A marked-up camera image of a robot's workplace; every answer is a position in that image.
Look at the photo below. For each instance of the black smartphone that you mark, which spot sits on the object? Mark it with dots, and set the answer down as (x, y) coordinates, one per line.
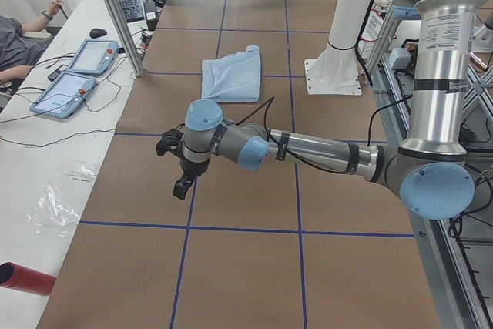
(53, 75)

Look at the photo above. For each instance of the red cylindrical tube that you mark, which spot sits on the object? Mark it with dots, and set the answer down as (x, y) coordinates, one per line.
(24, 279)

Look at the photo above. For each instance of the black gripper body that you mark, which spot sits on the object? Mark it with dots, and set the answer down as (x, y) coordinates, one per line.
(193, 168)

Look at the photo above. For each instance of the seated person's forearm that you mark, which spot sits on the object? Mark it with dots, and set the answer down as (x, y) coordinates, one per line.
(38, 24)

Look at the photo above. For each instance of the black keyboard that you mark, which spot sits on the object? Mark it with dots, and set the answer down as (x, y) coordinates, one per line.
(132, 10)

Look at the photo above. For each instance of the teach pendant tablet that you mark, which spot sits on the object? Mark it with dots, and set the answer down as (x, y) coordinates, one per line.
(94, 57)
(64, 96)

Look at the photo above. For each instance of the clear plastic bag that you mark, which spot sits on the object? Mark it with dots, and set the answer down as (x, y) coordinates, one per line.
(59, 209)

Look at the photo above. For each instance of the aluminium frame rail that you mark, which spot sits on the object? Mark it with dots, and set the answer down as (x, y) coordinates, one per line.
(427, 171)

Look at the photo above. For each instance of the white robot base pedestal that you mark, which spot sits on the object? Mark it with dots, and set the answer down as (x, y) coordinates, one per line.
(335, 70)

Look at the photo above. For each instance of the aluminium frame post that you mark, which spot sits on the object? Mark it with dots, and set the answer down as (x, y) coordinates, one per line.
(125, 37)

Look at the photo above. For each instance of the near teach pendant tablet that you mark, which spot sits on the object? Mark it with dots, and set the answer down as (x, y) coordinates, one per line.
(64, 96)

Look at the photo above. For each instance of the light blue striped shirt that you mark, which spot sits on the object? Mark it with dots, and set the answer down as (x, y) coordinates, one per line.
(233, 78)

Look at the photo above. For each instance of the seated person's hand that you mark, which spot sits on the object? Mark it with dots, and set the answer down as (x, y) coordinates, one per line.
(54, 7)

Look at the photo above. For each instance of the far teach pendant tablet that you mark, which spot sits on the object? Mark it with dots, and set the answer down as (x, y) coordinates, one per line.
(94, 57)

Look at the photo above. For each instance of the black computer mouse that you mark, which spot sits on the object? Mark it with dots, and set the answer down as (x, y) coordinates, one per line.
(97, 33)

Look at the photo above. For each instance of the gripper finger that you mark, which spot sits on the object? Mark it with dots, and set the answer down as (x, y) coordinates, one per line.
(182, 186)

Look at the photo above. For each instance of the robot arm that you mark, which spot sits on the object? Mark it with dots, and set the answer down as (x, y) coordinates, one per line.
(279, 195)

